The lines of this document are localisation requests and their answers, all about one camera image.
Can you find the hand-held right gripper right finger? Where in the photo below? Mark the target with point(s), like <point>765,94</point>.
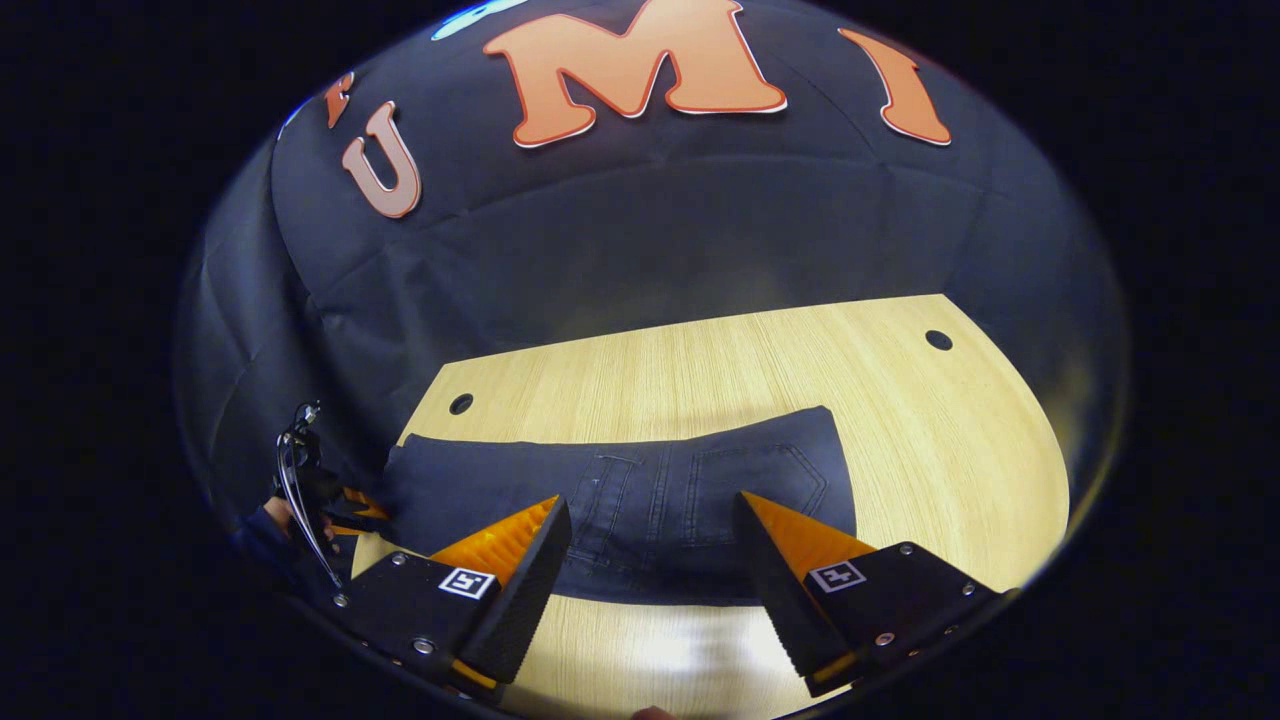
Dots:
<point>790,620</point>

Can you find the dark grey jeans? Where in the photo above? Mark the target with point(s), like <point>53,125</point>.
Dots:
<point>650,480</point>

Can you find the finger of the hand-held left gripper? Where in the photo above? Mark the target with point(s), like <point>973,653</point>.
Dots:
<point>350,529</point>
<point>365,505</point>

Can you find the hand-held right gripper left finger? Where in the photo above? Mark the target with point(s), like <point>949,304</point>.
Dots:
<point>520,610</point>

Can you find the black backdrop cloth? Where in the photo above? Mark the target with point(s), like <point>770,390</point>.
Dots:
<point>650,230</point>

